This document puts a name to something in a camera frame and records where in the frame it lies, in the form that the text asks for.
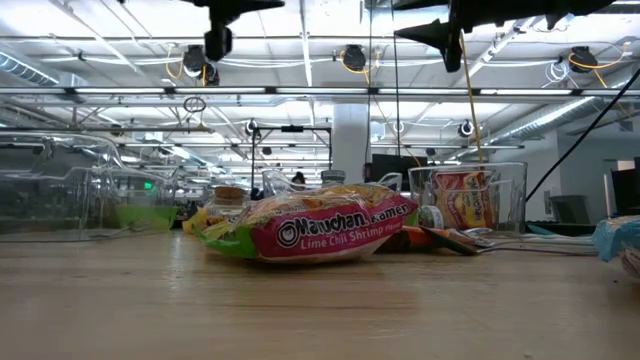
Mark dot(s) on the person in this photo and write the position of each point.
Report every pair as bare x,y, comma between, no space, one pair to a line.
298,179

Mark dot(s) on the white square pillar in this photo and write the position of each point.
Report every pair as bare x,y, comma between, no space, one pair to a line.
350,140

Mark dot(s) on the orange chicken ramen packet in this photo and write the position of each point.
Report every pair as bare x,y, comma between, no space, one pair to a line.
465,200

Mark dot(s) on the silver ventilation duct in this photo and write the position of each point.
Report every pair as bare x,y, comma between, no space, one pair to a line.
550,117
25,70

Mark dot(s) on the black monitor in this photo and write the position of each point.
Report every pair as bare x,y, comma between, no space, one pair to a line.
397,167
625,190

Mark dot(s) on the blue ramen packet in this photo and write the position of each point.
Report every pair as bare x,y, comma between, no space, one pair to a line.
615,237

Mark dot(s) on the green exit sign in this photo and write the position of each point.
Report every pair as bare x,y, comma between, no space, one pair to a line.
148,185

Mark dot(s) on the green lid herb jar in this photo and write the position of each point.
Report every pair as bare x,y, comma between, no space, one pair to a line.
332,176

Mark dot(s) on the black camera rig frame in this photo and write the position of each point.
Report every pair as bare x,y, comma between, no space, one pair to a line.
291,128

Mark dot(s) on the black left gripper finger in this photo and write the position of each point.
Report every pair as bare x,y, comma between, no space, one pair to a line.
250,5

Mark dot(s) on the yellow ramen packet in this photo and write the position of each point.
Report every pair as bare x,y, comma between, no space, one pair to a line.
194,221

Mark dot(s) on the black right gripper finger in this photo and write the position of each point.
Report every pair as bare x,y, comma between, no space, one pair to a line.
425,4
430,32

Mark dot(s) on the orange dark snack packet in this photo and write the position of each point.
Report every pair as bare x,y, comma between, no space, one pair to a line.
415,239

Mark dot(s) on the lime chili shrimp ramen packet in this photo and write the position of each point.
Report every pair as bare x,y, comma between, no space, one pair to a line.
325,230

